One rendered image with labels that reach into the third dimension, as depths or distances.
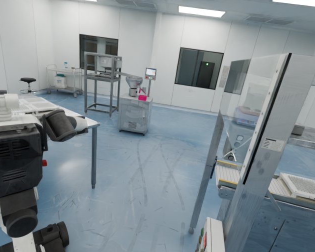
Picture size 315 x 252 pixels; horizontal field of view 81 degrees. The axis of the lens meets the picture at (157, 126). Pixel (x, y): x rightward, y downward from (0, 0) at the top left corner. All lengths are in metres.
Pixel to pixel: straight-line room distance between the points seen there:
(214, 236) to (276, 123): 0.39
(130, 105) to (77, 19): 4.24
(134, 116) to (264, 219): 2.90
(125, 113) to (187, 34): 3.57
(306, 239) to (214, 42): 5.60
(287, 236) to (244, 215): 1.18
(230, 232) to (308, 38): 7.02
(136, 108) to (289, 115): 3.41
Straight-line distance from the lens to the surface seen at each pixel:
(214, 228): 0.71
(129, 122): 3.91
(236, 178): 1.55
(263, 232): 1.77
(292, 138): 1.30
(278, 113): 0.52
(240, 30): 6.71
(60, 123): 1.05
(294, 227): 1.77
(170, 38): 6.44
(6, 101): 1.02
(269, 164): 0.57
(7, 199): 1.11
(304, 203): 1.59
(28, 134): 0.88
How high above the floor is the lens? 1.60
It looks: 20 degrees down
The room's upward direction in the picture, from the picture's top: 8 degrees clockwise
